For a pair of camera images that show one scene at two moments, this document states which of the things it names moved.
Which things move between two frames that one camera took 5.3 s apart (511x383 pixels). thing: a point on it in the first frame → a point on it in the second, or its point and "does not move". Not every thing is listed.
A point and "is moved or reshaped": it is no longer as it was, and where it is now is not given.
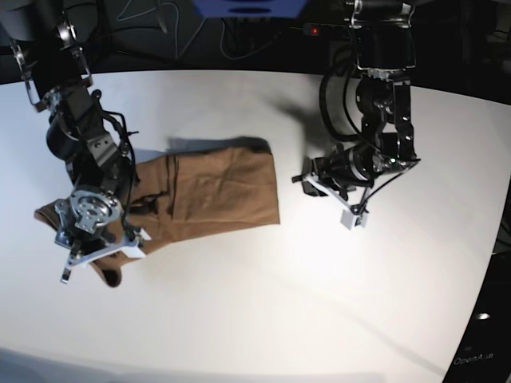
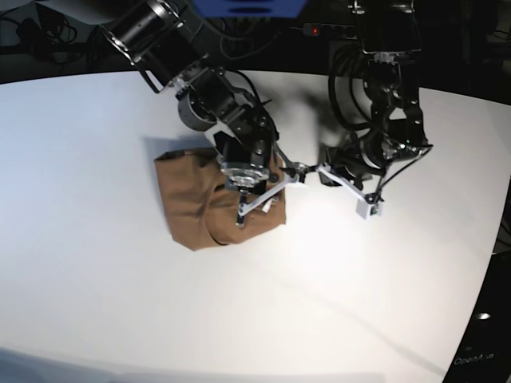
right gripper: [88, 220] → [247, 166]
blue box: [249, 9] does not move
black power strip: [334, 32] does not move
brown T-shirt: [194, 187] is moved or reshaped
